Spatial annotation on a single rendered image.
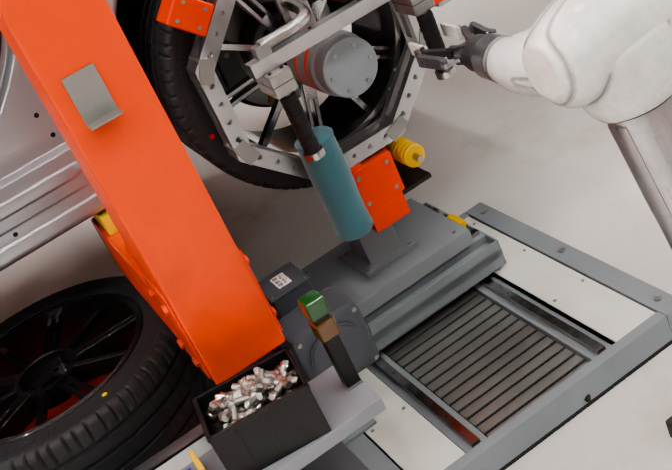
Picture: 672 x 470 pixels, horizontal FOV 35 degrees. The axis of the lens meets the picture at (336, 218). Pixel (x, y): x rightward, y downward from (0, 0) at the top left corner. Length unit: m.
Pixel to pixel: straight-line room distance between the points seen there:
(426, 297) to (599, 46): 1.46
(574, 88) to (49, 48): 0.86
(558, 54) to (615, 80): 0.08
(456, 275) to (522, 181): 0.67
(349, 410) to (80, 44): 0.80
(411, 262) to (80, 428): 0.95
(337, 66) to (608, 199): 1.14
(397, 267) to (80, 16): 1.23
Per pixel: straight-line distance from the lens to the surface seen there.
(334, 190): 2.31
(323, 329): 1.93
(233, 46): 2.40
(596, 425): 2.42
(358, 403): 1.98
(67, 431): 2.25
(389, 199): 2.52
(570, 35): 1.35
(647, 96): 1.40
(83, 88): 1.81
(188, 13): 2.24
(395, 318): 2.68
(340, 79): 2.24
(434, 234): 2.78
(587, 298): 2.63
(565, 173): 3.29
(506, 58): 1.96
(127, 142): 1.85
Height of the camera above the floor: 1.64
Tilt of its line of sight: 28 degrees down
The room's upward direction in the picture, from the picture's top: 25 degrees counter-clockwise
